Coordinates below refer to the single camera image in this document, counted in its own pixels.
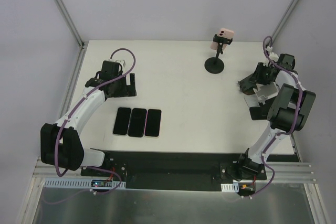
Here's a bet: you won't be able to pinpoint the black folding phone stand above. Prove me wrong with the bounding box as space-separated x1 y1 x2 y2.
104 73 137 99

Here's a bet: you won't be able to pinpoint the right aluminium frame post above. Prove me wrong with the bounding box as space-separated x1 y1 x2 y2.
271 0 301 42

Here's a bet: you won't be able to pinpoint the black clamp tripod stand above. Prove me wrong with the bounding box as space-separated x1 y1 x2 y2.
204 34 233 74

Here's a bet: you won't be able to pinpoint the white metal phone stand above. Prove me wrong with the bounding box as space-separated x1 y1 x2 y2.
244 82 279 108

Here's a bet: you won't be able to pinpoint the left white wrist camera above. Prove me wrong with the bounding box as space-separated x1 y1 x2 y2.
114 60 126 68

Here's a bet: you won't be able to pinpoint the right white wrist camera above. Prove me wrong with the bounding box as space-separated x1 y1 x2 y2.
264 46 279 66

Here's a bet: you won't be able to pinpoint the left white cable duct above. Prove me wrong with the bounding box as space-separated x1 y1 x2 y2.
44 178 126 190

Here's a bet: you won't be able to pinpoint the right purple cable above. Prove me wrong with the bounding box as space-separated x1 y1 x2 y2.
223 36 305 204

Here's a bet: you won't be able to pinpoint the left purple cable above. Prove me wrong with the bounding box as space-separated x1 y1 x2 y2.
41 48 137 204

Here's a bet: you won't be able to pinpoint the round brown phone stand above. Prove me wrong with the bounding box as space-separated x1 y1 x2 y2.
242 88 255 95

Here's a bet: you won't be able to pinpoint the purple cable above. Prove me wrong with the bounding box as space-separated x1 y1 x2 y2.
223 36 305 204
41 48 137 204

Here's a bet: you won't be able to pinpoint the right white cable duct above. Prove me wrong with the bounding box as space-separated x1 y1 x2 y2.
220 182 239 193

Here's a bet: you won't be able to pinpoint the blue-edged black phone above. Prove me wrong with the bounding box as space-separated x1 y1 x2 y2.
112 107 132 136

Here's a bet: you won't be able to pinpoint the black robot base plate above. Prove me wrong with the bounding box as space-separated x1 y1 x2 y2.
80 151 268 191

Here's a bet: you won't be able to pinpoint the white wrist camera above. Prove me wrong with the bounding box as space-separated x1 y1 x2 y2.
114 60 126 68
264 46 279 66

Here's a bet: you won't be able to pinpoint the white cable duct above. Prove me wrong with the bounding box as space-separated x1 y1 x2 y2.
220 182 239 193
44 178 126 190

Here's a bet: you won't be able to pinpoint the aluminium frame post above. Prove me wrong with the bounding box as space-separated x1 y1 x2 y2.
54 0 85 49
271 0 301 42

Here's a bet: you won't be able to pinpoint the pink phone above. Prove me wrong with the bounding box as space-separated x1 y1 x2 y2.
211 28 235 50

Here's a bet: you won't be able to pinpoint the cream-edged black phone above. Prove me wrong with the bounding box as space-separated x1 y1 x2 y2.
144 109 162 137

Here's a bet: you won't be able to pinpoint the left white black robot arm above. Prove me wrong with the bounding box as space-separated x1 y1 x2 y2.
40 60 137 176

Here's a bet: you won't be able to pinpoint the left aluminium frame post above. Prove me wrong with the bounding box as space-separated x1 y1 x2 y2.
54 0 85 49

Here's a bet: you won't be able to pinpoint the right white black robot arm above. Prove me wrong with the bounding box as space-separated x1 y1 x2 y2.
236 54 316 179

